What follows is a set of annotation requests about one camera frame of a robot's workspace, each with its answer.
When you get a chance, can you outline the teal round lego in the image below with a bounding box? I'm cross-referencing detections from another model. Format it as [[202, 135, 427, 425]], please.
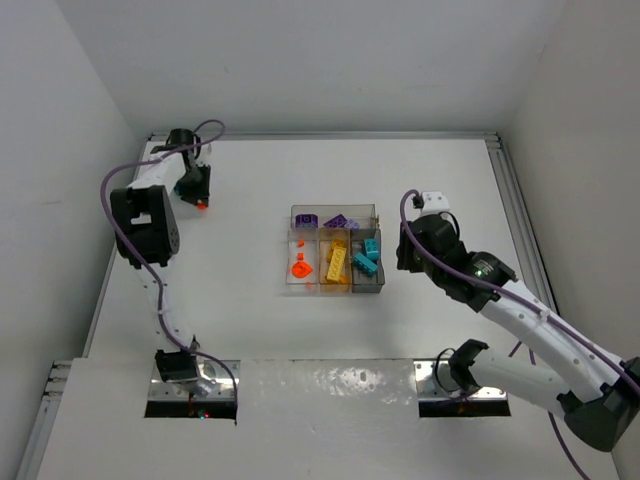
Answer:
[[363, 238, 380, 262]]

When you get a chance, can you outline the teal 2x4 lego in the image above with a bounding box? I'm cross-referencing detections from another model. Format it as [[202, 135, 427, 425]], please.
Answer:
[[352, 252, 378, 277]]

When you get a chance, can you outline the lilac small lego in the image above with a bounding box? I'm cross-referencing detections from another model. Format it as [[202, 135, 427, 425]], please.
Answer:
[[345, 219, 360, 230]]

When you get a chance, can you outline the long yellow lego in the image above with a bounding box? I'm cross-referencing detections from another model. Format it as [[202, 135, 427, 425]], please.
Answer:
[[325, 247, 347, 284]]

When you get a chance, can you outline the purple slope lego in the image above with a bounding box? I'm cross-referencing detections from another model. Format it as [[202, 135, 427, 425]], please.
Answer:
[[323, 214, 350, 229]]

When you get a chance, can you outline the orange lego cluster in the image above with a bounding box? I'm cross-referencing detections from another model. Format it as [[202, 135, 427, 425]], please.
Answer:
[[290, 252, 313, 279]]

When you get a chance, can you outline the purple printed lego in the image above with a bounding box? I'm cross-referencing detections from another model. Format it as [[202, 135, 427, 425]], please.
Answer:
[[294, 213, 319, 229]]

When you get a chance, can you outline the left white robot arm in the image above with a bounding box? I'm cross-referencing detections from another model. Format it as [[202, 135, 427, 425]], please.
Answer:
[[109, 129, 211, 386]]

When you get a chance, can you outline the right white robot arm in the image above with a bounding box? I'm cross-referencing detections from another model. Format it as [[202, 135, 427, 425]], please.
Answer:
[[396, 214, 639, 452]]

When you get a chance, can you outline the grey plastic container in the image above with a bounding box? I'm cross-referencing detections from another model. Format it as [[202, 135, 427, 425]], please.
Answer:
[[350, 228, 385, 294]]

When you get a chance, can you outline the clear rear container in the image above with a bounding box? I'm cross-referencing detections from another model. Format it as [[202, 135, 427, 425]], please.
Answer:
[[289, 204, 379, 231]]

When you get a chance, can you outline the amber plastic container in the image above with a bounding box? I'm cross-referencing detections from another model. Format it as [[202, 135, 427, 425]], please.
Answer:
[[317, 228, 352, 294]]

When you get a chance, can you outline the clear front-left container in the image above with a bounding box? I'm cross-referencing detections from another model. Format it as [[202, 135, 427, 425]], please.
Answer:
[[286, 239, 320, 295]]

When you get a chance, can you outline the white front cover panel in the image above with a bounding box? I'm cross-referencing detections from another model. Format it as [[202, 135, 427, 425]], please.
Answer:
[[39, 358, 617, 479]]

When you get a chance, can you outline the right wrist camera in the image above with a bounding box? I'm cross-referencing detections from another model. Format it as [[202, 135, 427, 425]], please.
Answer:
[[420, 191, 450, 214]]

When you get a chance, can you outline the rear aluminium rail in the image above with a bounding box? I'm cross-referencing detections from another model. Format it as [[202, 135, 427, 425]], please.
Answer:
[[148, 130, 501, 143]]

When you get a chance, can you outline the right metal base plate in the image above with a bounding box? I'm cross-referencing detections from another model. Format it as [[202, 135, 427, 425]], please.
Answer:
[[413, 356, 508, 403]]

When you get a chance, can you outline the metal base plate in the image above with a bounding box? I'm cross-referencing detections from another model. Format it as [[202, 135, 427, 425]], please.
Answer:
[[147, 359, 240, 402], [413, 356, 508, 403]]

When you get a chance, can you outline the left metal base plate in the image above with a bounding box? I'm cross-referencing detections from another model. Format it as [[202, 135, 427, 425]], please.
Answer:
[[147, 359, 240, 402]]

